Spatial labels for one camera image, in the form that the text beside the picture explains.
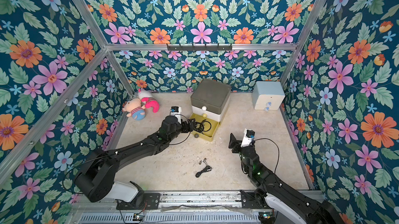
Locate black earphones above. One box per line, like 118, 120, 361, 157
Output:
195, 158, 213, 178
198, 120, 212, 134
191, 120, 205, 133

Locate white drawer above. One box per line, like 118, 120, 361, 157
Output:
192, 106, 227, 122

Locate yellow bottom drawer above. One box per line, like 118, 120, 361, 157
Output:
189, 113, 220, 142

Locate grey top drawer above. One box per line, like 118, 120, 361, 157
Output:
191, 99, 227, 115

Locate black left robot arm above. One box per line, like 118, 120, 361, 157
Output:
74, 115, 195, 203

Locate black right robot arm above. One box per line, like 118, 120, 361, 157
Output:
229, 130, 344, 224

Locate three-drawer mini cabinet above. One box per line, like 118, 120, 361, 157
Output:
190, 78, 232, 123

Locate pink white plush toy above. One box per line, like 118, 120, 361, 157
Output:
138, 88, 160, 113

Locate light blue small cabinet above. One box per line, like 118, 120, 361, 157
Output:
252, 81, 285, 111

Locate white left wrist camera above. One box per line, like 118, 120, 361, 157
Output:
169, 106, 182, 124

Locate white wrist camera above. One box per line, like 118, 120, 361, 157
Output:
241, 128, 255, 148
169, 106, 182, 124

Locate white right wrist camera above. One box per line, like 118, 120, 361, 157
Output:
241, 128, 255, 148

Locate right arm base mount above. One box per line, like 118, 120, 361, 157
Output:
240, 190, 265, 209

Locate black hook rail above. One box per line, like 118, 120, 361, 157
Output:
166, 44, 233, 52

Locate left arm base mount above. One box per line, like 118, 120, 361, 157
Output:
116, 192, 161, 210

